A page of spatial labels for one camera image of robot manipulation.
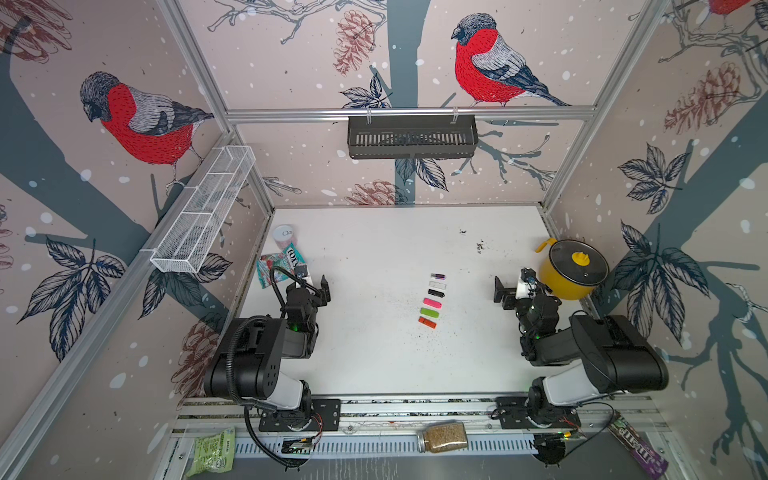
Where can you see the purple candy bar wrapper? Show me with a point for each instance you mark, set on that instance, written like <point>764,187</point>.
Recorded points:
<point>644,454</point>

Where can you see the white wire mesh shelf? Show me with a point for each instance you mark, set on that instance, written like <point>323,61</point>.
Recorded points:
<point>193,232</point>

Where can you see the green candy packet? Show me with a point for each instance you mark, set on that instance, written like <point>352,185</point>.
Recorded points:
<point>289,259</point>

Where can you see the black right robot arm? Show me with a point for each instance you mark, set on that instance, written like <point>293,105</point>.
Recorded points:
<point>600,357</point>

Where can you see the black wire basket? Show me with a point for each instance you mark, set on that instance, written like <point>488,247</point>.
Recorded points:
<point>412,137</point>

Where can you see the green snack bag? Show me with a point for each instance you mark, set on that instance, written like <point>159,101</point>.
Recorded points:
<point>213,454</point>

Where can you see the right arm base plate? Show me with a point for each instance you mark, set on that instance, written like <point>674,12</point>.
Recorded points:
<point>518,412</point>

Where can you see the pink usb drive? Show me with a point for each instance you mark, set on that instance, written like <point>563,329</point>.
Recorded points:
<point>432,303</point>

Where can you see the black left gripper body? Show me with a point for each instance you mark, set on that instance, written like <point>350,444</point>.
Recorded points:
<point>313,302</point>

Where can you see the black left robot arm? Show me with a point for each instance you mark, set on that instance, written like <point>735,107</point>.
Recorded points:
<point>246,366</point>

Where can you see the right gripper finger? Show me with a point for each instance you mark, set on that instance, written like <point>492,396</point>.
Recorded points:
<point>528,276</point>
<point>499,290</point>

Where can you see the red usb drive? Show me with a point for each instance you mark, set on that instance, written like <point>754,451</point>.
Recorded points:
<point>429,323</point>

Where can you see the yellow pot with black lid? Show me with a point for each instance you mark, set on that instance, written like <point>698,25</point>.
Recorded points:
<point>572,269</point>

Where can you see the glass jar of seeds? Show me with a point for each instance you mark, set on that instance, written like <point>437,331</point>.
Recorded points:
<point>443,437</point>

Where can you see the green usb drive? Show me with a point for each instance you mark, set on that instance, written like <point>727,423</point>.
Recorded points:
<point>430,313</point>

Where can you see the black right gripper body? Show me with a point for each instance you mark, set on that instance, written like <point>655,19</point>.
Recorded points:
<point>524,310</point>

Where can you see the pink can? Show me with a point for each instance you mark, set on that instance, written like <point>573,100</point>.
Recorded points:
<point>284,236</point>

